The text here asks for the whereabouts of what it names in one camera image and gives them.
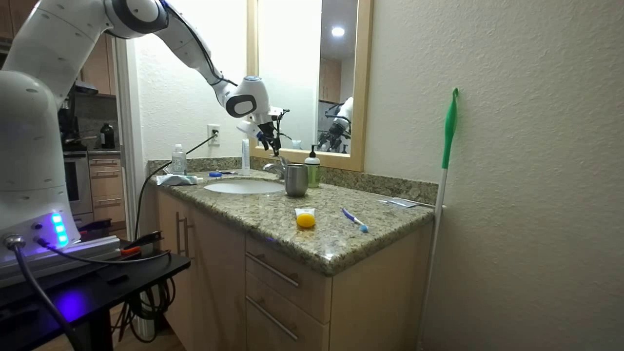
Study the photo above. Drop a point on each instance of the blue toothbrush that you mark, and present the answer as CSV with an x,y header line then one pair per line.
x,y
218,175
354,220

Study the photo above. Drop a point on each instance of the black coffee maker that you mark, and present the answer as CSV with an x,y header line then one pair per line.
x,y
107,136

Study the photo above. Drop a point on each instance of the black and red clamp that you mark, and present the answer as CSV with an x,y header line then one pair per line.
x,y
138,245

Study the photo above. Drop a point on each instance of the chrome faucet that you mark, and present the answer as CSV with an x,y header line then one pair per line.
x,y
273,169

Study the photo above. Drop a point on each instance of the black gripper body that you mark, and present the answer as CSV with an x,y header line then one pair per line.
x,y
267,126

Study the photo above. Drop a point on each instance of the small cup with yellow content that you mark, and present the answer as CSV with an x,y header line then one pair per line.
x,y
304,220

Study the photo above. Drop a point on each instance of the green soap bottle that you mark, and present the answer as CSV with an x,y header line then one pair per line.
x,y
312,171

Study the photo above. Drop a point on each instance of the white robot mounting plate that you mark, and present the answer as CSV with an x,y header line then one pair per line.
x,y
70,255

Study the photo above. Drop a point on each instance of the wooden vanity cabinet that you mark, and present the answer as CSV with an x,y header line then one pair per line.
x,y
362,300

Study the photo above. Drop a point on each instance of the tall white tube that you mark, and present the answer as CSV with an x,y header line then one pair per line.
x,y
243,157

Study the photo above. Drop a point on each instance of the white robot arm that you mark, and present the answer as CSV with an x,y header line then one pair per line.
x,y
39,130

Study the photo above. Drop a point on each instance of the wooden kitchen cabinet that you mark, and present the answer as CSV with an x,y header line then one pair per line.
x,y
107,188

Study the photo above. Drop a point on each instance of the kitchen stove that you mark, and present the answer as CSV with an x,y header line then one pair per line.
x,y
74,186

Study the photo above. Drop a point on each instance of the stainless steel cup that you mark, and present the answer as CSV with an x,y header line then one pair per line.
x,y
294,183

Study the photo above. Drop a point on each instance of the clear plastic package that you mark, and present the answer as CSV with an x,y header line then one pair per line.
x,y
405,204

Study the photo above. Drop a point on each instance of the white oval sink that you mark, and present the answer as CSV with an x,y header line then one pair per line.
x,y
243,186

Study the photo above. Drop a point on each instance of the black robot table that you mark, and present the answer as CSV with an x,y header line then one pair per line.
x,y
83,294

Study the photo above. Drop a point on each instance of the wood framed mirror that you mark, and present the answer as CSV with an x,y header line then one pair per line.
x,y
292,71

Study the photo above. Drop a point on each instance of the small white bottle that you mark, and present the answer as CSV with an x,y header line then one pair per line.
x,y
177,161

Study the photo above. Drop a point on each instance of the white wall outlet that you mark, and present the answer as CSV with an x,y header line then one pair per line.
x,y
212,136

